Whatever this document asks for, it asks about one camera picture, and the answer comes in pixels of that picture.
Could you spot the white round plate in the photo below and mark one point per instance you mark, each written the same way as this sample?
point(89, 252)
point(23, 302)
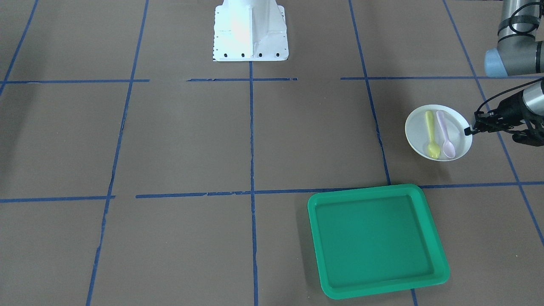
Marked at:
point(417, 137)

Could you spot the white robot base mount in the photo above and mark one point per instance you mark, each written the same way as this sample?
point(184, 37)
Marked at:
point(250, 30)

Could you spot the yellow plastic spoon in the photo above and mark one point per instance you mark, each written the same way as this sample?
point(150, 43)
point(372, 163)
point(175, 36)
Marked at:
point(433, 148)

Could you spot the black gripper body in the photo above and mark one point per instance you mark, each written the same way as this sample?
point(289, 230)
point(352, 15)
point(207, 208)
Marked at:
point(511, 107)

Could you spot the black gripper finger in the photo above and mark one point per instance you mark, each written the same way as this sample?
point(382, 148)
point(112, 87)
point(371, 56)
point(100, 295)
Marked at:
point(490, 117)
point(481, 126)

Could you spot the pink plastic spoon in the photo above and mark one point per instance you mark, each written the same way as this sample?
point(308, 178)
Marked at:
point(447, 146)

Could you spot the green plastic tray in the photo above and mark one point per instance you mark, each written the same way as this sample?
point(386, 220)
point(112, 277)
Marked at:
point(375, 240)

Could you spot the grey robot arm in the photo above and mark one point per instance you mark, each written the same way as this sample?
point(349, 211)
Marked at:
point(517, 53)

